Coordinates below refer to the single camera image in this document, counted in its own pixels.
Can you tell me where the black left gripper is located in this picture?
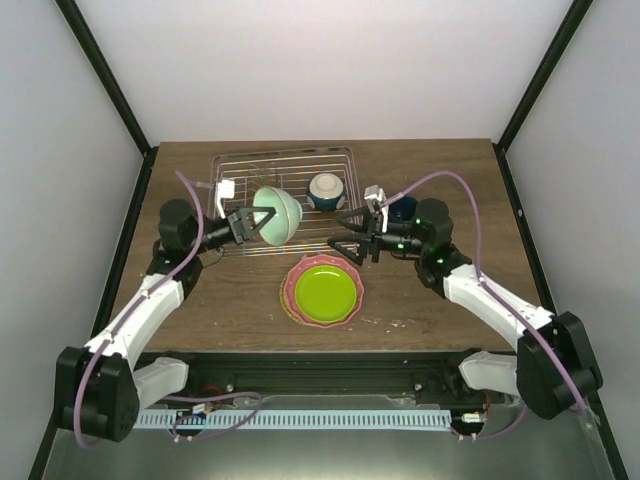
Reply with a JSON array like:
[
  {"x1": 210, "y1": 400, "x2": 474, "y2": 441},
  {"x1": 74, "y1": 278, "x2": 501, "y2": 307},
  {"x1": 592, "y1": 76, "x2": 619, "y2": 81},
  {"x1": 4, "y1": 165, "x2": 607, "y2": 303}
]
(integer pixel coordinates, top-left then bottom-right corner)
[{"x1": 189, "y1": 206, "x2": 276, "y2": 256}]

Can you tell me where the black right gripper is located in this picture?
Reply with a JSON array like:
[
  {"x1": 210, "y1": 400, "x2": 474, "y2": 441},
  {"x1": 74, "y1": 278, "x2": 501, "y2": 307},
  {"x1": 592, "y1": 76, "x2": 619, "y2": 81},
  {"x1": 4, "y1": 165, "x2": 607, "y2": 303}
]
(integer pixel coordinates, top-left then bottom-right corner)
[{"x1": 329, "y1": 206, "x2": 427, "y2": 267}]

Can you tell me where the chrome wire dish rack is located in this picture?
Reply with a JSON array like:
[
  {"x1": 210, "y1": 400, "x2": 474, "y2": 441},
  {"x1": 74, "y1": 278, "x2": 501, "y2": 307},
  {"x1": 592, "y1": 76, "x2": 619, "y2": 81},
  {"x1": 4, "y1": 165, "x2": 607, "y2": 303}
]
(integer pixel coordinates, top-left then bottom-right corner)
[{"x1": 210, "y1": 146, "x2": 362, "y2": 257}]

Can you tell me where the pale green bowl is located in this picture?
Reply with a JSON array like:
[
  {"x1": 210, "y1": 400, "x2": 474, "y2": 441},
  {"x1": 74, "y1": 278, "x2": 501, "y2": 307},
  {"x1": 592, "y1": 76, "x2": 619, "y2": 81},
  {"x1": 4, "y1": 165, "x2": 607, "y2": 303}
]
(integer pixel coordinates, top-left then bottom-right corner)
[{"x1": 252, "y1": 186, "x2": 303, "y2": 247}]

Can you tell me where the white and teal bowl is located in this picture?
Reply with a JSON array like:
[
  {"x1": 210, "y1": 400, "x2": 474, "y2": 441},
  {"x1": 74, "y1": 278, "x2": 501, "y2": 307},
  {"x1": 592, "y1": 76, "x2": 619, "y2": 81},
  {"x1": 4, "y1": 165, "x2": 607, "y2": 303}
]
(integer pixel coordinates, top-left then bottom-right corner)
[{"x1": 306, "y1": 173, "x2": 346, "y2": 212}]

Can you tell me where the lime green plate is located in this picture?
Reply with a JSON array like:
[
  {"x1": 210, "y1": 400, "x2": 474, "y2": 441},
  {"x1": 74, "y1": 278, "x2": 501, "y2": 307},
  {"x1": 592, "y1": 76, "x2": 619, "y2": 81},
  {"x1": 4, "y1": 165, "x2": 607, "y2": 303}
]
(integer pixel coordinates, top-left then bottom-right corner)
[{"x1": 294, "y1": 265, "x2": 358, "y2": 324}]

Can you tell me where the dark blue mug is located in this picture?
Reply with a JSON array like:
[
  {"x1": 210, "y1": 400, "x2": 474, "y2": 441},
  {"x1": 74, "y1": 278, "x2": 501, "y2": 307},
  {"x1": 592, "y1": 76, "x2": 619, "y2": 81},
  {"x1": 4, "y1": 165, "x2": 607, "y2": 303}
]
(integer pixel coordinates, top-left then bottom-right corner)
[{"x1": 389, "y1": 195, "x2": 418, "y2": 223}]

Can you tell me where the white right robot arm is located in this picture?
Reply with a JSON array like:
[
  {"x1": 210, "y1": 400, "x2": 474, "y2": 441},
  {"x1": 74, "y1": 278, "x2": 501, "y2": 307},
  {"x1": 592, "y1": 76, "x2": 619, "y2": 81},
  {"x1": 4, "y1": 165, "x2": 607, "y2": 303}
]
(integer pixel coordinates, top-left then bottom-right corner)
[{"x1": 328, "y1": 198, "x2": 603, "y2": 420}]

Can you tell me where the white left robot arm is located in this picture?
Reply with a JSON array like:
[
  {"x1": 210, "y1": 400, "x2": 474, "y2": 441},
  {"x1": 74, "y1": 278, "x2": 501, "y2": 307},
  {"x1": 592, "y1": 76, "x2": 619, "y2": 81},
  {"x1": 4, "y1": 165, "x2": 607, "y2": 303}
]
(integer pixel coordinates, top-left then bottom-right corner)
[{"x1": 54, "y1": 199, "x2": 276, "y2": 448}]

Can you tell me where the pink scalloped plate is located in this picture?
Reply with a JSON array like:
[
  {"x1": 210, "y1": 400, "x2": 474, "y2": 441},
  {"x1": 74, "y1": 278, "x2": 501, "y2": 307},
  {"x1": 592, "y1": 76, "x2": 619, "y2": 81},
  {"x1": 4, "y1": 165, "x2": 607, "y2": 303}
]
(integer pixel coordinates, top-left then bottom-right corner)
[{"x1": 285, "y1": 254, "x2": 364, "y2": 329}]

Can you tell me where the yellow plate under pink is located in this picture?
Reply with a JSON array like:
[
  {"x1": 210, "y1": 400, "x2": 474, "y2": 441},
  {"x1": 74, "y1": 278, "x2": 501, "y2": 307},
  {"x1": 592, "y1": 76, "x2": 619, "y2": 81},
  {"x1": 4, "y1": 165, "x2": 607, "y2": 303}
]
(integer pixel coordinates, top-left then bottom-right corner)
[{"x1": 279, "y1": 276, "x2": 302, "y2": 325}]

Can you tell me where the light blue slotted strip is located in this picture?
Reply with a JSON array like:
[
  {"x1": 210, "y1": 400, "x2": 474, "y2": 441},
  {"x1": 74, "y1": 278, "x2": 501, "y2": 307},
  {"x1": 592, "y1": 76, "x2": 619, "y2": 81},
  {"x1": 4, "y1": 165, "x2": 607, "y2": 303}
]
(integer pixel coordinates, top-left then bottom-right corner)
[{"x1": 134, "y1": 410, "x2": 452, "y2": 432}]

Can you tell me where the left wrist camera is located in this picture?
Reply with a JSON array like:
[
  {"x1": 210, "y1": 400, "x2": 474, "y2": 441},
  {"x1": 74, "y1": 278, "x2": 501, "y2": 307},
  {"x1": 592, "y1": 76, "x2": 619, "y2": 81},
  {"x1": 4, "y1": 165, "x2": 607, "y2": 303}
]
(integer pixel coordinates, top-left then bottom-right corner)
[{"x1": 214, "y1": 179, "x2": 235, "y2": 219}]

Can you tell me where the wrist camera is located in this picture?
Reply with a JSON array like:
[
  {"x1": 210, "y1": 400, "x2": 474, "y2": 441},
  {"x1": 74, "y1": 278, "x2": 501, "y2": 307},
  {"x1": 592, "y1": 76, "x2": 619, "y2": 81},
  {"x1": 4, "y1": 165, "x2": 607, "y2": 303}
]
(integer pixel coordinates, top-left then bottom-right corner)
[
  {"x1": 364, "y1": 185, "x2": 389, "y2": 233},
  {"x1": 214, "y1": 179, "x2": 235, "y2": 219}
]

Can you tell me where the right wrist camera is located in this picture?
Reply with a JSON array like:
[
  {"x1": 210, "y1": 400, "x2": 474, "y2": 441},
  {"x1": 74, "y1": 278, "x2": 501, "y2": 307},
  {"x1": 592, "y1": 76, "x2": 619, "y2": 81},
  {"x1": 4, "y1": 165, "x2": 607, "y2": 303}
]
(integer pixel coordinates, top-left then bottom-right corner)
[{"x1": 364, "y1": 185, "x2": 389, "y2": 233}]

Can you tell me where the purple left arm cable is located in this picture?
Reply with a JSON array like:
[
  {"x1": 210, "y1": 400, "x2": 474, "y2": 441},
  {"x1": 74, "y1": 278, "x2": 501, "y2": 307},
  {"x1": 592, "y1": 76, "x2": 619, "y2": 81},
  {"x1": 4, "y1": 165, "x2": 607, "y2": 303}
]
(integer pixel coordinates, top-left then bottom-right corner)
[{"x1": 73, "y1": 170, "x2": 264, "y2": 449}]

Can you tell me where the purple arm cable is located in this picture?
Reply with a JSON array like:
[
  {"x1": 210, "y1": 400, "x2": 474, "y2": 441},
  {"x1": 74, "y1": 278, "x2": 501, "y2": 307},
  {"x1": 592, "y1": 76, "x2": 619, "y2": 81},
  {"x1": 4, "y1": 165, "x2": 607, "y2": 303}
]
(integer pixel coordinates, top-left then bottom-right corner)
[
  {"x1": 382, "y1": 171, "x2": 589, "y2": 443},
  {"x1": 73, "y1": 170, "x2": 264, "y2": 449}
]

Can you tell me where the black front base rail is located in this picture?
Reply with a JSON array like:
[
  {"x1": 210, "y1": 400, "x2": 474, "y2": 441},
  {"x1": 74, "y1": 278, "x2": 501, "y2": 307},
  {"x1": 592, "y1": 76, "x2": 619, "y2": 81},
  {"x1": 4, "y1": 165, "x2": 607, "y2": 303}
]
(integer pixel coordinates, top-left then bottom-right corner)
[{"x1": 136, "y1": 348, "x2": 484, "y2": 406}]

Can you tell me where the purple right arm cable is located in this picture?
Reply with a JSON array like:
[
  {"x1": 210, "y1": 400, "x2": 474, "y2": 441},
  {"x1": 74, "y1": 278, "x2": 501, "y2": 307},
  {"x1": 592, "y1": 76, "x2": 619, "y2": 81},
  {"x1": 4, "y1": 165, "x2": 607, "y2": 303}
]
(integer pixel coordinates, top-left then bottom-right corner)
[{"x1": 382, "y1": 171, "x2": 589, "y2": 443}]

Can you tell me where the black aluminium frame post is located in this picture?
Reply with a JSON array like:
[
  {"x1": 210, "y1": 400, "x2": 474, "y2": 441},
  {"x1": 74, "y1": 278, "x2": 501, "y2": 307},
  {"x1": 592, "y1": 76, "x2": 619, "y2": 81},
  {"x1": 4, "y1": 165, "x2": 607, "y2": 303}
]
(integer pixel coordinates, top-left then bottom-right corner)
[{"x1": 53, "y1": 0, "x2": 152, "y2": 156}]

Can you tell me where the black right frame post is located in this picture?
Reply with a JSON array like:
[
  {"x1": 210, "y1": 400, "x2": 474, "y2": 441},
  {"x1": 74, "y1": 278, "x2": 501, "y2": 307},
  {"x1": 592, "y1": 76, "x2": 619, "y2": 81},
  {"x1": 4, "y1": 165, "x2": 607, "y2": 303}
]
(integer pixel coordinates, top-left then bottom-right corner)
[{"x1": 498, "y1": 0, "x2": 596, "y2": 149}]

